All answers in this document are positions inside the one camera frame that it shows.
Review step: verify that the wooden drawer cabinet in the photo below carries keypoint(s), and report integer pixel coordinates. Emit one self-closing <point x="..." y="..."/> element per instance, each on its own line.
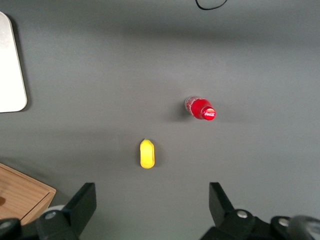
<point x="25" y="190"/>

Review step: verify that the red cola bottle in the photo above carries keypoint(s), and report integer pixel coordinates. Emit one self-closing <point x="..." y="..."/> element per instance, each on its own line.
<point x="200" y="108"/>

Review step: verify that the white plastic tray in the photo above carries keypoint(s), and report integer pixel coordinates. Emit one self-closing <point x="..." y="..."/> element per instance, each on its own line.
<point x="10" y="75"/>

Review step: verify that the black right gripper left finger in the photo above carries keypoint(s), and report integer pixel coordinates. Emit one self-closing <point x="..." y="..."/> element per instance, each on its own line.
<point x="75" y="215"/>

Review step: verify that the yellow lemon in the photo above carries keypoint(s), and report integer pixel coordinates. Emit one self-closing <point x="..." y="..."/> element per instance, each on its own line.
<point x="147" y="155"/>

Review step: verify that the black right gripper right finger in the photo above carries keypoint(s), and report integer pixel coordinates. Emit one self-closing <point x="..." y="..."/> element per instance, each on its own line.
<point x="225" y="217"/>

